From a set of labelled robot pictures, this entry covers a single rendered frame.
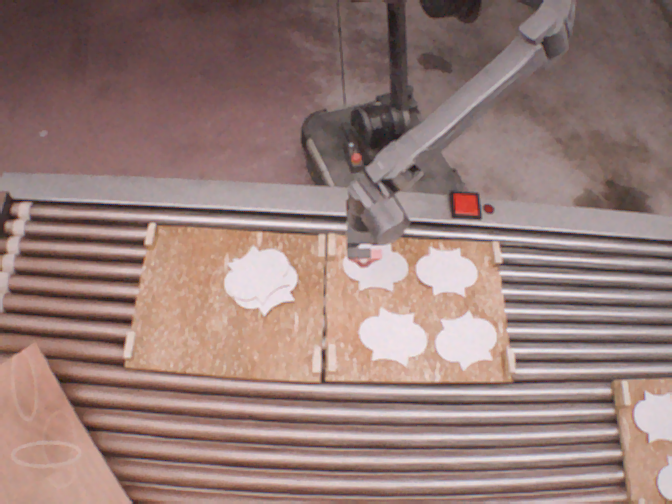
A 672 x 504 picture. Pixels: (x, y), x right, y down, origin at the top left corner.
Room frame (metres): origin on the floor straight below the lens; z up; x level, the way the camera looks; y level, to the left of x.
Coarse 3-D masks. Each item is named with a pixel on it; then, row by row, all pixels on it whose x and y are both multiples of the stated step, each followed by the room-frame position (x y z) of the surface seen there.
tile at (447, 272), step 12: (432, 252) 0.71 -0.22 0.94; (444, 252) 0.72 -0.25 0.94; (456, 252) 0.73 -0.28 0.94; (420, 264) 0.68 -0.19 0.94; (432, 264) 0.68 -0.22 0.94; (444, 264) 0.69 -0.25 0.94; (456, 264) 0.69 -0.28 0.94; (468, 264) 0.70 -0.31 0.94; (420, 276) 0.64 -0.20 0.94; (432, 276) 0.65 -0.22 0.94; (444, 276) 0.66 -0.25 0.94; (456, 276) 0.66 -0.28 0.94; (468, 276) 0.67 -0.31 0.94; (432, 288) 0.62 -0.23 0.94; (444, 288) 0.63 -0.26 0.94; (456, 288) 0.63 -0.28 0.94
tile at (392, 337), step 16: (368, 320) 0.52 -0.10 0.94; (384, 320) 0.52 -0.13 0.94; (400, 320) 0.53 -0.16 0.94; (368, 336) 0.48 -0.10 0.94; (384, 336) 0.49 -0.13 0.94; (400, 336) 0.49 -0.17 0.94; (416, 336) 0.50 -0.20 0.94; (384, 352) 0.45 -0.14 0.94; (400, 352) 0.46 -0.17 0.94; (416, 352) 0.46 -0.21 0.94
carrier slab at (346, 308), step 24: (336, 240) 0.70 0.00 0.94; (408, 240) 0.74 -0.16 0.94; (432, 240) 0.75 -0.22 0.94; (336, 264) 0.64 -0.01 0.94; (408, 264) 0.67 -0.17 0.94; (480, 264) 0.71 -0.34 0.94; (336, 288) 0.58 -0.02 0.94; (408, 288) 0.61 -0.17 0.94; (480, 288) 0.65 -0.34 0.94; (336, 312) 0.52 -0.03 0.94; (360, 312) 0.53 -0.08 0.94; (408, 312) 0.56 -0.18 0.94; (432, 312) 0.57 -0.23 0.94; (456, 312) 0.58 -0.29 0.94; (480, 312) 0.59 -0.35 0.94; (504, 312) 0.60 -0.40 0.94; (336, 336) 0.47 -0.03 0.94; (432, 336) 0.51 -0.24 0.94; (504, 336) 0.54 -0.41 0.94; (336, 360) 0.42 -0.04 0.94; (360, 360) 0.43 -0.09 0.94; (384, 360) 0.43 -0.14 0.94; (408, 360) 0.44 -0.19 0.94; (432, 360) 0.45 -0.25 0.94; (504, 360) 0.48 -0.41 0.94
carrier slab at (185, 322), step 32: (160, 256) 0.57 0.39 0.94; (192, 256) 0.59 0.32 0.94; (224, 256) 0.61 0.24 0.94; (288, 256) 0.64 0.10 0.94; (160, 288) 0.50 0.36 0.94; (192, 288) 0.51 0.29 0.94; (224, 288) 0.53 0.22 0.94; (320, 288) 0.57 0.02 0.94; (160, 320) 0.42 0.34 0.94; (192, 320) 0.44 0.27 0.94; (224, 320) 0.45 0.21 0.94; (256, 320) 0.47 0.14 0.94; (288, 320) 0.48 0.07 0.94; (320, 320) 0.50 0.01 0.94; (160, 352) 0.35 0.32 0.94; (192, 352) 0.37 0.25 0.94; (224, 352) 0.38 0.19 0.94; (256, 352) 0.40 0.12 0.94; (288, 352) 0.41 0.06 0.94
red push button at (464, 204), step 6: (456, 198) 0.89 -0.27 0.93; (462, 198) 0.90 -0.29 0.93; (468, 198) 0.90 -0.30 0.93; (474, 198) 0.91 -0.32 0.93; (456, 204) 0.88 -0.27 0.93; (462, 204) 0.88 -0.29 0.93; (468, 204) 0.88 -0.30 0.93; (474, 204) 0.89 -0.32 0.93; (456, 210) 0.86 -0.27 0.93; (462, 210) 0.86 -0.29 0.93; (468, 210) 0.86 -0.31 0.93; (474, 210) 0.87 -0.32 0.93
